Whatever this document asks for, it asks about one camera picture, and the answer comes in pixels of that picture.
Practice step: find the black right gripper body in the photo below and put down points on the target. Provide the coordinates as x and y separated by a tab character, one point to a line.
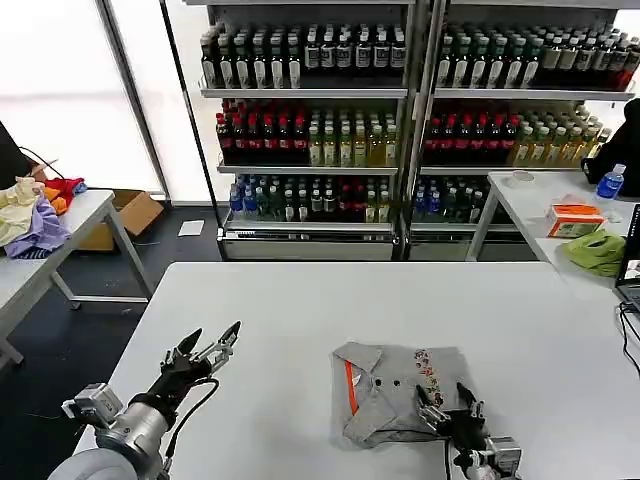
465	427

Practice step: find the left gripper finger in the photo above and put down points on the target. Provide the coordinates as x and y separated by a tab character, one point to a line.
187	342
220	345

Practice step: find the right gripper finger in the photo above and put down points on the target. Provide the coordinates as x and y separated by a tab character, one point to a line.
470	397
431	407

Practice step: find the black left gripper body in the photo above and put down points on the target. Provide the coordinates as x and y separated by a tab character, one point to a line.
175	382

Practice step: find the grey printed t-shirt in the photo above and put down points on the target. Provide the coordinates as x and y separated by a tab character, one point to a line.
390	395

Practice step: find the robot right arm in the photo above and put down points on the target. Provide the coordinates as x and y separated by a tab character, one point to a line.
492	457

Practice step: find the white paper sheet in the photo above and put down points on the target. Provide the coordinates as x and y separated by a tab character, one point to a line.
191	228

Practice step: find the brown cardboard box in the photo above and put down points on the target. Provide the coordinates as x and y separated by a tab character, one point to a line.
132	215

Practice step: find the white side table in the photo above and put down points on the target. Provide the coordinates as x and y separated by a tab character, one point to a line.
80	225

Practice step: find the purple cloth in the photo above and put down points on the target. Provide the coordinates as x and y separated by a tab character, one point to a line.
47	232

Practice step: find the orange cloth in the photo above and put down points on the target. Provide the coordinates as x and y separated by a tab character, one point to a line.
57	204

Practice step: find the green cloth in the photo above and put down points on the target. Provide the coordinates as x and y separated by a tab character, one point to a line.
596	252

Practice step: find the red cloth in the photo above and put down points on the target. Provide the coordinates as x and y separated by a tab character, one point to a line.
65	186

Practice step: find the white desk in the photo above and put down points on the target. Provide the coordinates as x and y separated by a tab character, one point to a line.
525	200

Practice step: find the orange tissue box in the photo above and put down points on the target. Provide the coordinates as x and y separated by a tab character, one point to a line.
574	220

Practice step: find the black laptop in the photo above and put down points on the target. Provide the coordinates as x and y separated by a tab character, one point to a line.
632	260

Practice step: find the cream cloth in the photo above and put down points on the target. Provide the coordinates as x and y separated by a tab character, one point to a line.
17	210

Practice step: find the black slanted pole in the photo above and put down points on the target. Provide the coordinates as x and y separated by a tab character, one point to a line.
192	125

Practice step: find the clear tape roll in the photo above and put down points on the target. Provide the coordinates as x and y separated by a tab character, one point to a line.
522	178

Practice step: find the shelf unit with bottles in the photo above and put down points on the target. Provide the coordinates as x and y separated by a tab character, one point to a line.
310	125
500	125

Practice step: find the person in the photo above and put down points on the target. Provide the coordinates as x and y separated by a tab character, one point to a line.
620	150
10	160

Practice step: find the blue-label water bottle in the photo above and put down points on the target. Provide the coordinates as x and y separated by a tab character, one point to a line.
611	182

